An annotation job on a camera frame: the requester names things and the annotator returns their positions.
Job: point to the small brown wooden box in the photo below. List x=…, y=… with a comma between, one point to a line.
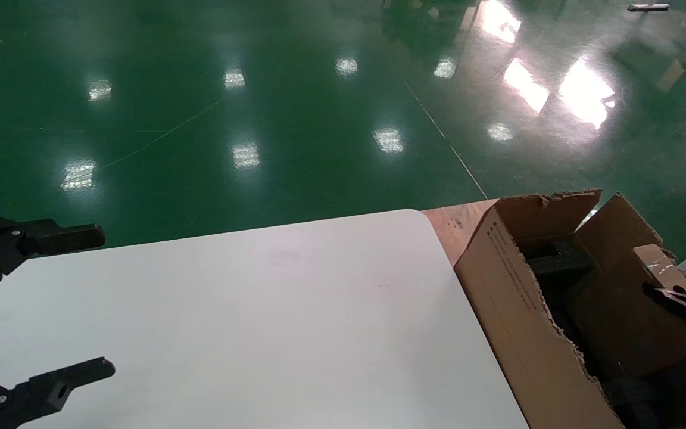
x=655, y=265

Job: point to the big torn cardboard box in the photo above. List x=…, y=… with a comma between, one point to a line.
x=515, y=310

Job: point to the grey flat floor bar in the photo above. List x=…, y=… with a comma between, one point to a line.
x=648, y=7

